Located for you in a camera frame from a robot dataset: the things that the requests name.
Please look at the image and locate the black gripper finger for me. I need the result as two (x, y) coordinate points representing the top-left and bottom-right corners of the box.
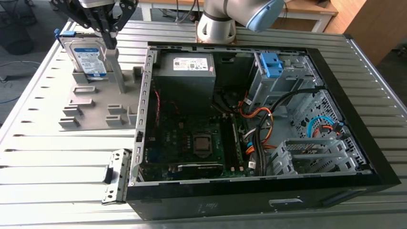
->
(51, 0), (111, 50)
(107, 0), (139, 50)

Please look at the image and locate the hard disk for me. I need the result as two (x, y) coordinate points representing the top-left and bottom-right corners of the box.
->
(55, 28), (111, 78)

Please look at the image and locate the metal disk bay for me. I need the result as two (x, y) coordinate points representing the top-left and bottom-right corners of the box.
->
(268, 137), (372, 176)

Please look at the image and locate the black office chair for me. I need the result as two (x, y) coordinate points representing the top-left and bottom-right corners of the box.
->
(0, 0), (39, 55)

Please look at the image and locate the grey power supply unit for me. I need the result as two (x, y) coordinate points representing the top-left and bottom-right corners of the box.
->
(151, 52), (217, 113)

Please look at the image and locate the grey parts rack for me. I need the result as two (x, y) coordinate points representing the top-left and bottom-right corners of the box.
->
(56, 47), (145, 131)

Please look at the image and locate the blue plastic drive latch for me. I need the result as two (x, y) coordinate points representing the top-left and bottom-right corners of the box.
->
(259, 52), (284, 78)

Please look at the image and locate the green motherboard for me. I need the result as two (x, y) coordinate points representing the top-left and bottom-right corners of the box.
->
(141, 83), (255, 181)

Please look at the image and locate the metal optical drive cage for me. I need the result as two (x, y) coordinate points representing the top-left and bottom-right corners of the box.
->
(247, 51), (326, 110)

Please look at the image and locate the CPU socket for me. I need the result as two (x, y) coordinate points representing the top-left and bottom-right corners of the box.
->
(189, 134), (215, 158)

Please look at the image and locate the black RAM slot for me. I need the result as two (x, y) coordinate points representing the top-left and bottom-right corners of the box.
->
(220, 114), (238, 172)
(231, 113), (246, 171)

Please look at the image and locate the black graphics card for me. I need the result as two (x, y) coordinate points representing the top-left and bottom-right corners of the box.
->
(168, 163), (226, 178)

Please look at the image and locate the wooden cabinet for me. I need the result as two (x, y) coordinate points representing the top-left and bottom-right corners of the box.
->
(324, 0), (407, 66)

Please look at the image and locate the black PC case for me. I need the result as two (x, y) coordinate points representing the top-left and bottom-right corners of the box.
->
(125, 41), (402, 221)

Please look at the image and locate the white floor cable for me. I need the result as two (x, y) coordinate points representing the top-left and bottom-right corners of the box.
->
(0, 60), (41, 69)

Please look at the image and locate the thin red wire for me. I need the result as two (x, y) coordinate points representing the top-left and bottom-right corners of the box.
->
(153, 89), (163, 125)

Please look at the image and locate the blue floor cable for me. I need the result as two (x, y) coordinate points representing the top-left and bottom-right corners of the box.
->
(0, 94), (19, 104)

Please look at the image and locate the orange wire bundle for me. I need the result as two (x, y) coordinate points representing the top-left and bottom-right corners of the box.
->
(239, 92), (278, 156)

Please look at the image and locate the wooden desk with white frame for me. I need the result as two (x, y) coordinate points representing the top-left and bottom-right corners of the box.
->
(139, 0), (339, 33)

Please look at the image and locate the thick black cable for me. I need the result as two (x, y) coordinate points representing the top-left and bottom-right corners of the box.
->
(256, 88), (322, 176)

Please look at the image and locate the metal expansion slot bracket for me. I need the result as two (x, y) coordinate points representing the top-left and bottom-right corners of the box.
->
(101, 148), (133, 206)

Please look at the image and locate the blue data wire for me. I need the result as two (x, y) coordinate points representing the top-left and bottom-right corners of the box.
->
(307, 115), (347, 140)

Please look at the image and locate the orange power wire with connector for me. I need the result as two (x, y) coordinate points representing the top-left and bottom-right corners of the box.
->
(312, 124), (343, 139)

